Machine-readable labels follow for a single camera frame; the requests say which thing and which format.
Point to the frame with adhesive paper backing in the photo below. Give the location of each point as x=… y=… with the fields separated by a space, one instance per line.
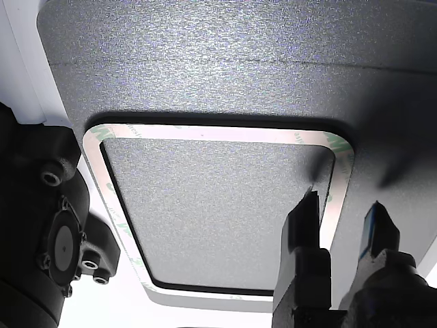
x=205 y=132

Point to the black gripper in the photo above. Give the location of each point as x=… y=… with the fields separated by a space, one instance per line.
x=321 y=319

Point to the white rail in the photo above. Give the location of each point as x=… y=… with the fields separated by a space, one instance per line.
x=24 y=68

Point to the gray textured mat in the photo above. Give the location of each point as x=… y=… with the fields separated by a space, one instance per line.
x=205 y=68

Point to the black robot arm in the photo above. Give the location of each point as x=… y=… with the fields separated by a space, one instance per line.
x=30 y=205

